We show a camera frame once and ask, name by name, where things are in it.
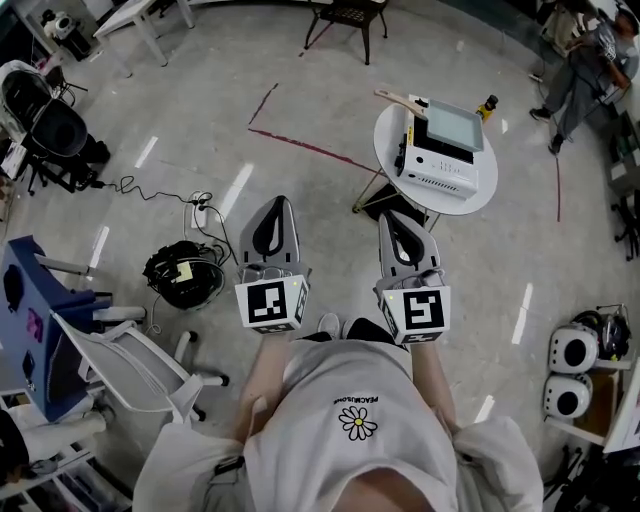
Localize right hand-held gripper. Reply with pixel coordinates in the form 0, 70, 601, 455
373, 210, 452, 346

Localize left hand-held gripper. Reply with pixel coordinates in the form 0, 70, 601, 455
234, 195, 312, 335

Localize white induction cooktop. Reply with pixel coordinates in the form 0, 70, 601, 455
393, 93, 481, 201

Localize pale green square pan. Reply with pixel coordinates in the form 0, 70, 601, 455
374, 88, 485, 154

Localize person's left forearm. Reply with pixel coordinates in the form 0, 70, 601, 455
234, 329, 296, 444

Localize person's right forearm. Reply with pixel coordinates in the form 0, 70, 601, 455
407, 342, 464, 431

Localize person's black trousers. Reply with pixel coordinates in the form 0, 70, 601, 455
344, 317, 399, 346

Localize white power strip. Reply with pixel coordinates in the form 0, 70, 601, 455
182, 190, 209, 231

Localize person's left white shoe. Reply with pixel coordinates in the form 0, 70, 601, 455
317, 313, 341, 341

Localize round white side table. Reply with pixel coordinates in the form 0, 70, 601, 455
351, 97, 500, 234

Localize person's white t-shirt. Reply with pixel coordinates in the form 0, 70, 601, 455
132, 337, 546, 512

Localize yellow oil bottle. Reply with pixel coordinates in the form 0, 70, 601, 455
474, 94, 500, 124

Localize white office chair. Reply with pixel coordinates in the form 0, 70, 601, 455
49, 304, 231, 426

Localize black helmet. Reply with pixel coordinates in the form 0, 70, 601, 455
572, 304, 634, 361

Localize black office chair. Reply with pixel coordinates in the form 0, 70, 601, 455
610, 194, 640, 262
0, 59, 111, 196
544, 444, 640, 512

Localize brown cardboard box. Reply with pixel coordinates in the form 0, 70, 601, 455
572, 367, 624, 439

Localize black metal lattice chair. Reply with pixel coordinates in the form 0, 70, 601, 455
303, 0, 390, 66

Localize blue panel cart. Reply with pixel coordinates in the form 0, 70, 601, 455
0, 235, 114, 424

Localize plain white table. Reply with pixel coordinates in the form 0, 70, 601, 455
92, 0, 196, 79

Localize white round device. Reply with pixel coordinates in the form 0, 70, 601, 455
40, 9, 94, 61

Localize white shelf unit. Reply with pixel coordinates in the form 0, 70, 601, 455
0, 389, 131, 512

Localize round helmet with cables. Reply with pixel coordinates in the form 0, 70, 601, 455
142, 240, 226, 312

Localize black power cable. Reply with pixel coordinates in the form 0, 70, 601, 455
92, 174, 241, 266

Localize white frame table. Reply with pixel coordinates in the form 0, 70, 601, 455
544, 349, 640, 456

